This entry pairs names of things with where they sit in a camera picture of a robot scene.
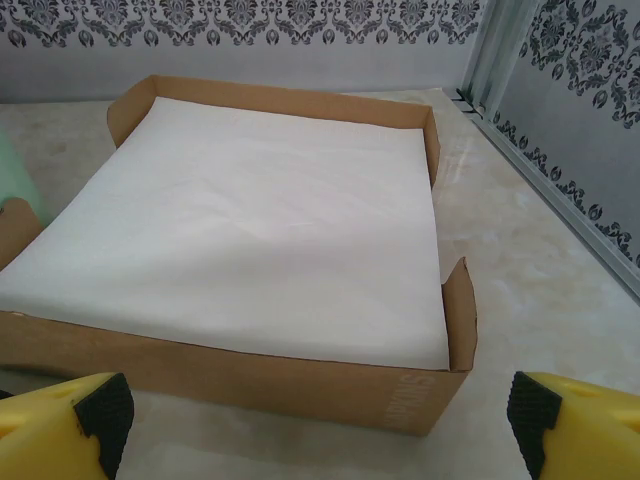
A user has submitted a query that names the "mint green straw holder cup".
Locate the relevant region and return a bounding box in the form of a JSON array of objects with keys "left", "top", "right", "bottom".
[{"left": 0, "top": 124, "right": 47, "bottom": 229}]

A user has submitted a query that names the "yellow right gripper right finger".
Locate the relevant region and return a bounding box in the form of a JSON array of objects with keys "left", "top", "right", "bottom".
[{"left": 506, "top": 370, "right": 640, "bottom": 480}]

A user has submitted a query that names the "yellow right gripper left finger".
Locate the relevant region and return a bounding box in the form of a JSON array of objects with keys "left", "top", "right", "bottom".
[{"left": 0, "top": 372, "right": 134, "bottom": 480}]

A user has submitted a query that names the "aluminium frame post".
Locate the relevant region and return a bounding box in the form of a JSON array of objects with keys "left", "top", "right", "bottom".
[{"left": 459, "top": 0, "right": 516, "bottom": 114}]

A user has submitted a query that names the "brown cardboard napkin box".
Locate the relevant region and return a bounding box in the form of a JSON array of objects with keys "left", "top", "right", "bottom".
[{"left": 0, "top": 74, "right": 479, "bottom": 439}]

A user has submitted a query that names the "aluminium frame side rail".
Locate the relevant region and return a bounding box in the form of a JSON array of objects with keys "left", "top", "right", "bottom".
[{"left": 454, "top": 89, "right": 640, "bottom": 301}]

